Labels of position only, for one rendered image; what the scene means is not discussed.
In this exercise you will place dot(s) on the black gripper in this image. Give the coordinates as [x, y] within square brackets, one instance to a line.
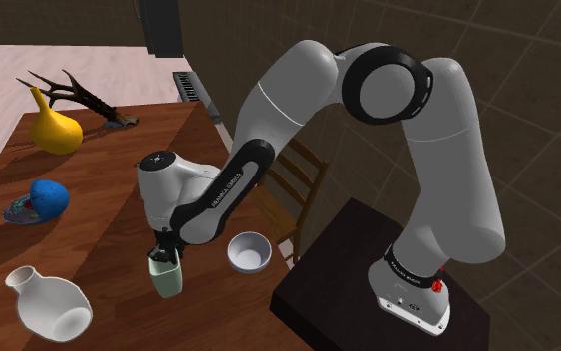
[165, 243]

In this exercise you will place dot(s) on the pale green cup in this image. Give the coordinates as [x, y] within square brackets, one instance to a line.
[167, 279]

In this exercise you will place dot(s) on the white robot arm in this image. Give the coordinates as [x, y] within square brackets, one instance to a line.
[447, 146]

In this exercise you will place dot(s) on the wooden table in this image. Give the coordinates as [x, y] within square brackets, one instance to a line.
[105, 194]

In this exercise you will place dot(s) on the white bowl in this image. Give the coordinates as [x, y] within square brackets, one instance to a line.
[249, 252]

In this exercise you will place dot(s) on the blue egg-shaped object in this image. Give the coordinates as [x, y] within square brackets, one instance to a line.
[49, 197]

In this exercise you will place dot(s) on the wooden chair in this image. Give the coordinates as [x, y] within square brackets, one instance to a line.
[285, 204]

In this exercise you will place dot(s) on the white vase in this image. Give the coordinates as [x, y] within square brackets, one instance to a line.
[51, 304]

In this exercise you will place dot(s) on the colourful patterned plate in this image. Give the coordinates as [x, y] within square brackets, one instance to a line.
[17, 214]

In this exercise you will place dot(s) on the floor vent grille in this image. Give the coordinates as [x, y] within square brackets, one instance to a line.
[190, 86]

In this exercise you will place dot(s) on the yellow gourd vase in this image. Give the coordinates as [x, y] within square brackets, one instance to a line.
[54, 129]

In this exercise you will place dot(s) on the dark antler ornament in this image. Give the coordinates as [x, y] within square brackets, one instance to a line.
[83, 99]

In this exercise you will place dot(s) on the dark robot stand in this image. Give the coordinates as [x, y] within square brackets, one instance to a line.
[338, 296]

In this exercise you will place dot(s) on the dark door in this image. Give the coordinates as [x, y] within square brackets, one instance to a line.
[161, 27]

